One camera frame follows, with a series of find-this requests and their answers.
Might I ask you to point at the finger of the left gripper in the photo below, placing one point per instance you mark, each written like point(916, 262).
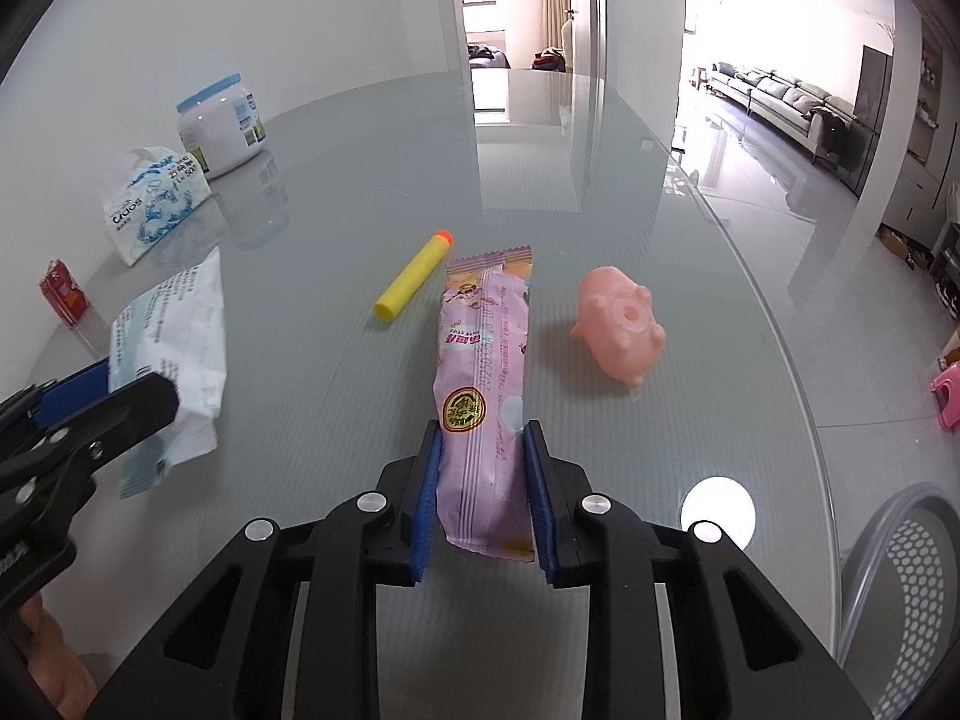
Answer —
point(107, 428)
point(65, 397)

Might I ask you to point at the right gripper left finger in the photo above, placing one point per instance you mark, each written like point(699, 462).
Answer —
point(282, 621)

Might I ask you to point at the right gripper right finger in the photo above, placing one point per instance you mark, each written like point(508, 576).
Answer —
point(659, 596)

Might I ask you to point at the white wet wipes pack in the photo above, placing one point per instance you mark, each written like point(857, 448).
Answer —
point(175, 329)

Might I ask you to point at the pink snack wrapper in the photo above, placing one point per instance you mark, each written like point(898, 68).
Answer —
point(478, 389)

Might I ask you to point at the pink toy pig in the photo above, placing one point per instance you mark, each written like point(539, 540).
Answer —
point(616, 322)

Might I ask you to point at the grey perforated trash basket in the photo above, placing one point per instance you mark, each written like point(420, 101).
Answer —
point(898, 637)

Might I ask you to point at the person's left hand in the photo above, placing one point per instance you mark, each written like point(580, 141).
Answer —
point(57, 670)

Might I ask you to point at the small red box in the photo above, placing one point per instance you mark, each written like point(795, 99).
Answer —
point(62, 293)

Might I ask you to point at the blue white tissue pack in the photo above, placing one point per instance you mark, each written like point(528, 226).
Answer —
point(163, 188)

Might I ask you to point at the yellow foam dart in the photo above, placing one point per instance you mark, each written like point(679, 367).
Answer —
point(413, 276)

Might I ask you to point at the white jar blue lid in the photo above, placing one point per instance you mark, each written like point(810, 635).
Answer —
point(220, 126)

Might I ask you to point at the pink plastic stool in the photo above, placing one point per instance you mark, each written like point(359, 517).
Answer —
point(946, 389)

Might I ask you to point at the grey sofa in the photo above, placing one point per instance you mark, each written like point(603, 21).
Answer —
point(813, 118)

